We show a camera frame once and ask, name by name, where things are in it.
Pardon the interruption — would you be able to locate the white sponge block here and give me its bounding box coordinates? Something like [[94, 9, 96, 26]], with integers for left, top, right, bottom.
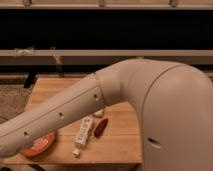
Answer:
[[93, 109, 104, 118]]

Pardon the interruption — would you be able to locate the white remote controller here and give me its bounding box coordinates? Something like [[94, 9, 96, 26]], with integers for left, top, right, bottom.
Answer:
[[73, 116, 94, 157]]

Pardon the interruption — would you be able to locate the wooden table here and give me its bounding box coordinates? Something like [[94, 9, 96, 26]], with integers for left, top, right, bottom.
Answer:
[[3, 78, 142, 165]]

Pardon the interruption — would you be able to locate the brown oval object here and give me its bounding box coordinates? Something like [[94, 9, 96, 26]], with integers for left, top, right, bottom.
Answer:
[[94, 119, 108, 138]]

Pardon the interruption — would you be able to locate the orange ceramic bowl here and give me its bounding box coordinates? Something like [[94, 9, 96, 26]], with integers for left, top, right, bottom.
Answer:
[[20, 132, 56, 157]]

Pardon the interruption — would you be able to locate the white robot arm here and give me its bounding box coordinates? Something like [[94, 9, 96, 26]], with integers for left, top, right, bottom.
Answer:
[[0, 59, 213, 171]]

